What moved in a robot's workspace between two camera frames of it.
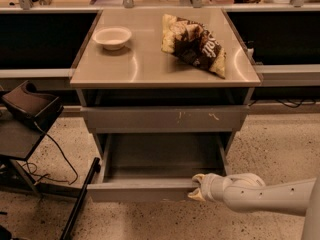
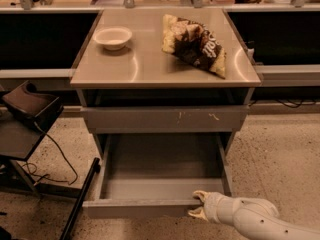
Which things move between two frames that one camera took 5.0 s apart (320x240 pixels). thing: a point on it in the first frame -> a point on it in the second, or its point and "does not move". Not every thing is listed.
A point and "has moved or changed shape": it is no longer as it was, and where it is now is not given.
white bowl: x=112 y=38 does not move
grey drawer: x=156 y=167 has moved or changed shape
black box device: x=28 y=103 does not move
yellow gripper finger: x=198 y=177 -> x=203 y=194
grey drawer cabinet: x=140 y=89 does not move
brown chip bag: x=189 y=41 does not move
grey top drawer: x=165 y=119 does not move
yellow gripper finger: x=197 y=195 -> x=198 y=212
